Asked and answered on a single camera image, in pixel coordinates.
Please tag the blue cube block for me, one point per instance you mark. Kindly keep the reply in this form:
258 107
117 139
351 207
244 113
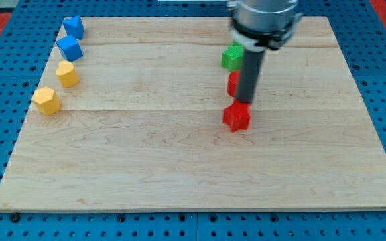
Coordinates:
69 48

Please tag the blue triangular block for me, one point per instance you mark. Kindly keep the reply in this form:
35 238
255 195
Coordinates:
74 27

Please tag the green star block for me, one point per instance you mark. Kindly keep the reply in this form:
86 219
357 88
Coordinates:
232 57

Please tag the red star block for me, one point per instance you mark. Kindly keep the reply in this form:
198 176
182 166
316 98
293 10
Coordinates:
237 116

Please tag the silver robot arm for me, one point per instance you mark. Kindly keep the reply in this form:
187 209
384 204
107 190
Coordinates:
259 25

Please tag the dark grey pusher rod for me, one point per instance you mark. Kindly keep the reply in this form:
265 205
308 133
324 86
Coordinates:
249 75

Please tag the yellow heart block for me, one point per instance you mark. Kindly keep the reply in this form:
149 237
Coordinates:
66 74

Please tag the yellow hexagon block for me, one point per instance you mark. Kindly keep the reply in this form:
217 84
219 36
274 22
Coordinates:
46 101

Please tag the wooden board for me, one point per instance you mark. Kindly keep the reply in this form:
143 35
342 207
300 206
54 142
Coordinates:
142 131

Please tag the red cylinder block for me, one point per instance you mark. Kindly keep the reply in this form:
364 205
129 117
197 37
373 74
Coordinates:
232 81

